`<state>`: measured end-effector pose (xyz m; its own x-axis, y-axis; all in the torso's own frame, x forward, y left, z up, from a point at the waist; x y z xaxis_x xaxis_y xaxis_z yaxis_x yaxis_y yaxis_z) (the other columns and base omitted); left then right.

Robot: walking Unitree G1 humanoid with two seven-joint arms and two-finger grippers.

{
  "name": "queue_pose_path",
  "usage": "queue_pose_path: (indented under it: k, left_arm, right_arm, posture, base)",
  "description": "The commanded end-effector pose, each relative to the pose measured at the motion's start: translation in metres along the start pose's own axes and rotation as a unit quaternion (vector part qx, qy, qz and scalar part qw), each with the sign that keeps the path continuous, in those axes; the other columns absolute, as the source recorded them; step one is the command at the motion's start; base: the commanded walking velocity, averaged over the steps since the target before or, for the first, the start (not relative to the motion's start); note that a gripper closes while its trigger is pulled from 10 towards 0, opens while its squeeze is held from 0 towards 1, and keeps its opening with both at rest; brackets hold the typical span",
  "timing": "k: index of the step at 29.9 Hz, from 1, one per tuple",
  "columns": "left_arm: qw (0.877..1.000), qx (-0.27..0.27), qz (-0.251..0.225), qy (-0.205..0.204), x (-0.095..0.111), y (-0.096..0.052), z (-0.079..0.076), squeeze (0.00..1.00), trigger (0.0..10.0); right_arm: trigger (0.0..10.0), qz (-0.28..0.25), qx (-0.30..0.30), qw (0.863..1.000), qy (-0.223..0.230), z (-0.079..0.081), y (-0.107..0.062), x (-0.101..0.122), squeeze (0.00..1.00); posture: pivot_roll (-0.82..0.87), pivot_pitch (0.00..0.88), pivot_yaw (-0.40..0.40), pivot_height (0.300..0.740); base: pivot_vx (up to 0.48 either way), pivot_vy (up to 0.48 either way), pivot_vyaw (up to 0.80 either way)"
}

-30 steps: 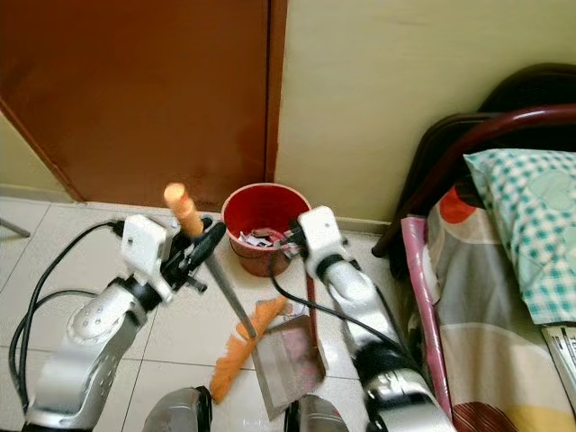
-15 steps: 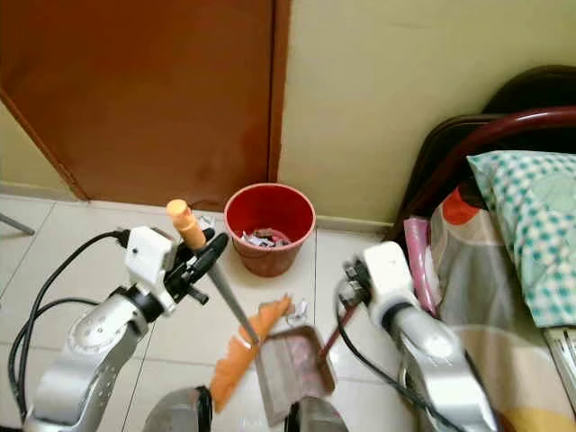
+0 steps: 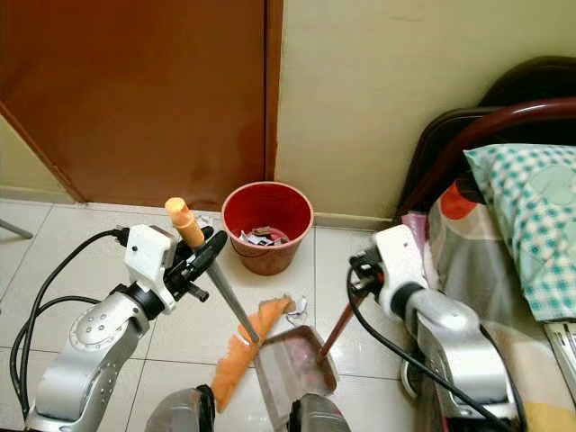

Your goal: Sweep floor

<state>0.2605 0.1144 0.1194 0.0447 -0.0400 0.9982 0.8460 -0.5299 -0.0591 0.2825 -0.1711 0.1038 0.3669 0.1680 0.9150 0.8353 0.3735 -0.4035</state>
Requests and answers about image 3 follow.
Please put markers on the black bed headboard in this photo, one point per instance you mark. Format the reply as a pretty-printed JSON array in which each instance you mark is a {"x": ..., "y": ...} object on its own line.
[{"x": 535, "y": 81}]

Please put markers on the green checked pillow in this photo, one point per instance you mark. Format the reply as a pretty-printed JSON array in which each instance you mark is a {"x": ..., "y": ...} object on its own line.
[{"x": 526, "y": 225}]

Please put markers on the white paper scrap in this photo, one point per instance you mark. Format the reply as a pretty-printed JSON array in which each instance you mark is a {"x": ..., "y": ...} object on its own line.
[{"x": 297, "y": 309}]

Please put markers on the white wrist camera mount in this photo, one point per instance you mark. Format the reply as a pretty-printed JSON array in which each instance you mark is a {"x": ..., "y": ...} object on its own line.
[
  {"x": 148, "y": 256},
  {"x": 398, "y": 261}
]

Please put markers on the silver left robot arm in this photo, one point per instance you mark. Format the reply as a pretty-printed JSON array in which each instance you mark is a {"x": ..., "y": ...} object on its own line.
[{"x": 85, "y": 360}]

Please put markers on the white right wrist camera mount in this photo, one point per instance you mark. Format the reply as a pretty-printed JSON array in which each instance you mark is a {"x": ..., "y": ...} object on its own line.
[{"x": 398, "y": 261}]

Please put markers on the brown wooden door frame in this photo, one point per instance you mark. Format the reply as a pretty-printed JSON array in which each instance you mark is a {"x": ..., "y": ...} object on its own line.
[{"x": 274, "y": 81}]

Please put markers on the grey robot leg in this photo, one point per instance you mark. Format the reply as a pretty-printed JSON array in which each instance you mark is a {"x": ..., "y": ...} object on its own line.
[
  {"x": 319, "y": 416},
  {"x": 180, "y": 412}
]

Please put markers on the red plastic bucket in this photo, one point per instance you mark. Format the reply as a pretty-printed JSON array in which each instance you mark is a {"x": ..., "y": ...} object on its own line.
[{"x": 274, "y": 261}]

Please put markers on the grey metal rack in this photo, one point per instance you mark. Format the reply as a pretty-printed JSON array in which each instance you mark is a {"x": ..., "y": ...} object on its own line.
[{"x": 562, "y": 351}]

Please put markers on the grey right robot leg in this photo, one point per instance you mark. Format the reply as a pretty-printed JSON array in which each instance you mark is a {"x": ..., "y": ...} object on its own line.
[{"x": 319, "y": 416}]

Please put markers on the brown wooden door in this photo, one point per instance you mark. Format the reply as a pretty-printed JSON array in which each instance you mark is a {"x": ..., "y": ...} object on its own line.
[{"x": 135, "y": 90}]

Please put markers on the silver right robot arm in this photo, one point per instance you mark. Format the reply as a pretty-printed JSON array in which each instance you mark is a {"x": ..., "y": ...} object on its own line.
[{"x": 459, "y": 351}]

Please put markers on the paper trash pieces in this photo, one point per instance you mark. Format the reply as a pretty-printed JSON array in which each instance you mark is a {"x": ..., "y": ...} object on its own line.
[{"x": 265, "y": 238}]

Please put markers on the orange bristle broom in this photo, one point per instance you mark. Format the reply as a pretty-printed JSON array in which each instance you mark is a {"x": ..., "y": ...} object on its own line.
[{"x": 238, "y": 355}]

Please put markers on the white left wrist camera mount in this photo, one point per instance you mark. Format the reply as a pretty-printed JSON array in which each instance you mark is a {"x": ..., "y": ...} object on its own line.
[{"x": 148, "y": 256}]

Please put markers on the grey metal furniture leg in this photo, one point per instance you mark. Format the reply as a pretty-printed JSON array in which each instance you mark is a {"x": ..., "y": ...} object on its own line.
[{"x": 15, "y": 229}]

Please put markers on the grey left robot leg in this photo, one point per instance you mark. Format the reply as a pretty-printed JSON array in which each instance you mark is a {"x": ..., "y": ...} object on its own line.
[{"x": 180, "y": 412}]

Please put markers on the white slipper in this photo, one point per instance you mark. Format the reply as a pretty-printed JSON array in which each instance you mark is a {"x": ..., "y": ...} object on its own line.
[{"x": 409, "y": 380}]

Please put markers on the patterned grey bed sheet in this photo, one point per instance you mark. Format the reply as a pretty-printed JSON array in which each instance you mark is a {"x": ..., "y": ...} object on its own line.
[{"x": 468, "y": 261}]

